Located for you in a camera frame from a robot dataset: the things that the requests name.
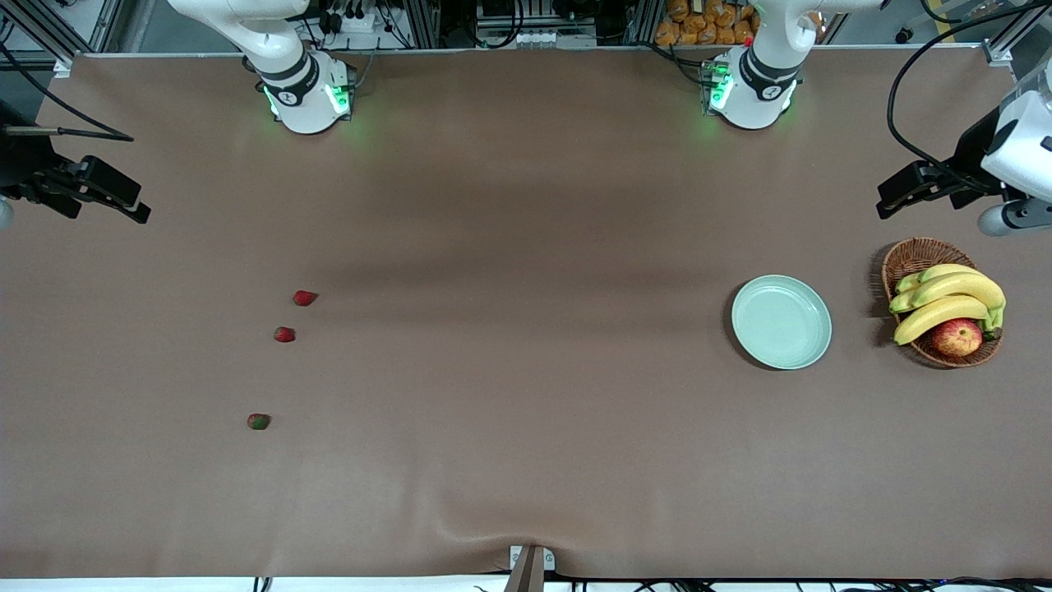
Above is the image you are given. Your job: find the pale green round plate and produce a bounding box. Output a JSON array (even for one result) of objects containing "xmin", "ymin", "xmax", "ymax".
[{"xmin": 731, "ymin": 274, "xmax": 833, "ymax": 371}]

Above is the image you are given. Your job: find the brown wicker basket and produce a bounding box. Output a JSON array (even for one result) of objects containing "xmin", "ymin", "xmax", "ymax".
[{"xmin": 881, "ymin": 238, "xmax": 1004, "ymax": 368}]

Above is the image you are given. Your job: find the yellow banana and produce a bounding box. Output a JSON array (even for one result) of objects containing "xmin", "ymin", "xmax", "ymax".
[
  {"xmin": 896, "ymin": 263, "xmax": 983, "ymax": 294},
  {"xmin": 889, "ymin": 271, "xmax": 1006, "ymax": 313},
  {"xmin": 893, "ymin": 296, "xmax": 991, "ymax": 346}
]

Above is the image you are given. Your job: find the red apple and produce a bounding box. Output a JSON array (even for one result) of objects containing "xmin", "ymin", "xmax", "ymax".
[{"xmin": 930, "ymin": 318, "xmax": 984, "ymax": 358}]

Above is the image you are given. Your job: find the orange bread rolls bag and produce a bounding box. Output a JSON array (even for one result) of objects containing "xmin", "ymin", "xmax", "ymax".
[{"xmin": 655, "ymin": 0, "xmax": 761, "ymax": 47}]

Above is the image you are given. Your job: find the white power strip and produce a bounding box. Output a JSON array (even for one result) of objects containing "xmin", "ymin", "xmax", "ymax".
[{"xmin": 325, "ymin": 8, "xmax": 381, "ymax": 35}]

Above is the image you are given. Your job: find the white connector strip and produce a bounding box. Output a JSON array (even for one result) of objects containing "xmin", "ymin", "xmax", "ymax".
[{"xmin": 510, "ymin": 30, "xmax": 598, "ymax": 47}]

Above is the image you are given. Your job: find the brown table cover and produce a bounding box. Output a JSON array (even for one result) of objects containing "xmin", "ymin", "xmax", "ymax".
[{"xmin": 0, "ymin": 45, "xmax": 1052, "ymax": 580}]

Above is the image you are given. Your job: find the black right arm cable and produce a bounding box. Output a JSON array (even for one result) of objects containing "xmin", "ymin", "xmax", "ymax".
[{"xmin": 0, "ymin": 41, "xmax": 135, "ymax": 142}]

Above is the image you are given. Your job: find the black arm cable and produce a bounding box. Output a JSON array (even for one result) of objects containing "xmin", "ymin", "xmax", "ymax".
[
  {"xmin": 0, "ymin": 41, "xmax": 135, "ymax": 142},
  {"xmin": 886, "ymin": 0, "xmax": 1052, "ymax": 186}
]

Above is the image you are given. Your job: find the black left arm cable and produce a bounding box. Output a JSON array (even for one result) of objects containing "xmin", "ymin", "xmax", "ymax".
[{"xmin": 886, "ymin": 0, "xmax": 1052, "ymax": 186}]

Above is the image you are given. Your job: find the aluminium frame profile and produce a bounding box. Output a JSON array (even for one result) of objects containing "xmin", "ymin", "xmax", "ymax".
[
  {"xmin": 0, "ymin": 0, "xmax": 124, "ymax": 79},
  {"xmin": 984, "ymin": 0, "xmax": 1052, "ymax": 68}
]

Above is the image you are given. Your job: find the grey metal table bracket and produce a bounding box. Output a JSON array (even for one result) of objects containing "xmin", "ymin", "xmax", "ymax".
[{"xmin": 503, "ymin": 544, "xmax": 557, "ymax": 592}]

